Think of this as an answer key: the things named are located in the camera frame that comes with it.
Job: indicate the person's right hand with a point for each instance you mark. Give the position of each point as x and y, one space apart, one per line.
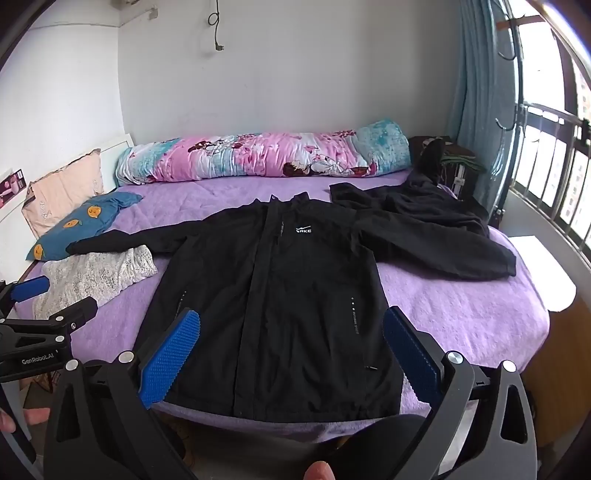
318 471

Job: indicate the person's dark clothing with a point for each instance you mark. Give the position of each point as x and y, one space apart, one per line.
369 443

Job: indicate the black jacket with white logo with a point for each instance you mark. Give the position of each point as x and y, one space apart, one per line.
277 300

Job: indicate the person's left hand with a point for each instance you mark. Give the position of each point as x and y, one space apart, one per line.
5 422

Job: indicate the blue pillow with orange print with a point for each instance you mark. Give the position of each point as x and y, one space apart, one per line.
92 221

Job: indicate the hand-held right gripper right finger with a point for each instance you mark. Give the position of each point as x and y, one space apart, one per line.
411 355

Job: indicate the rolled floral quilt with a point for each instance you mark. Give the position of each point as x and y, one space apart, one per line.
258 157

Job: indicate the peach pillow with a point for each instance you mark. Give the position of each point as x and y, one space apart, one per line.
60 189

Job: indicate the white headboard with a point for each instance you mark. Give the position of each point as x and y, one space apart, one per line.
113 154

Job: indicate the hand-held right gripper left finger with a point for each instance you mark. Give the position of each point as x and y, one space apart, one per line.
171 355

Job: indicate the pink product box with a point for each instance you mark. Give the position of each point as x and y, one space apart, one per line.
11 187

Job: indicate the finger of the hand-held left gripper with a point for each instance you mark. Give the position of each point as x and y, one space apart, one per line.
30 288
74 316

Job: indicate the light blue curtain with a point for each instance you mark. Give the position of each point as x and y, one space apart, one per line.
480 92

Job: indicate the metal window railing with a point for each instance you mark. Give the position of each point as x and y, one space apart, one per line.
549 111

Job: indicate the bed with purple sheet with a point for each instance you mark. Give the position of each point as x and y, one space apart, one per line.
461 314

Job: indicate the black hooded jacket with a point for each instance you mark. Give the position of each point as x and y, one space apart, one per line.
406 203

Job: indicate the white lace cloth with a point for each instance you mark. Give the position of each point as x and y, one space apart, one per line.
92 277

